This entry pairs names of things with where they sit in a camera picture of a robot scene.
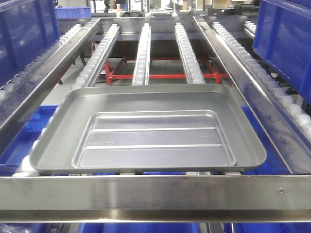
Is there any middle white roller track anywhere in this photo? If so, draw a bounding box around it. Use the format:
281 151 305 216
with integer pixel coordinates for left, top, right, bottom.
132 23 151 85

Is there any stainless steel rack frame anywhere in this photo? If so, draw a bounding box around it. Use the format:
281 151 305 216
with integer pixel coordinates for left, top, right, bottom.
0 16 311 223

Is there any right white roller track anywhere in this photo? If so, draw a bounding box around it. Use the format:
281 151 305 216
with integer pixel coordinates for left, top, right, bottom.
174 23 206 84

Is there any blue bin upper left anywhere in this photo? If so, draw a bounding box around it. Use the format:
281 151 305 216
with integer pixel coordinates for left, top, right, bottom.
0 0 60 86

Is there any blue bin below rack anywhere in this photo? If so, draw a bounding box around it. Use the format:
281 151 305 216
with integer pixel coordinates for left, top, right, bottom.
0 105 299 233

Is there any silver metal tray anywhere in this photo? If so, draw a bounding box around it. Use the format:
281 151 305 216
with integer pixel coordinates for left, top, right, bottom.
30 84 267 174

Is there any left white roller track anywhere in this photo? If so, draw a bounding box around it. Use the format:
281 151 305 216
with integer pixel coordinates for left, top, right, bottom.
71 24 120 90

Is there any blue bin upper right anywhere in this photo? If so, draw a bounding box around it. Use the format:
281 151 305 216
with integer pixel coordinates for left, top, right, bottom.
253 0 311 102

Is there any far-right white roller track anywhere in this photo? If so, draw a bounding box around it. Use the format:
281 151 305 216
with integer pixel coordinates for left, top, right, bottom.
212 22 311 140

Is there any red metal cart frame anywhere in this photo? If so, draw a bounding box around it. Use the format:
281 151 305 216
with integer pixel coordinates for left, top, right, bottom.
103 39 229 85

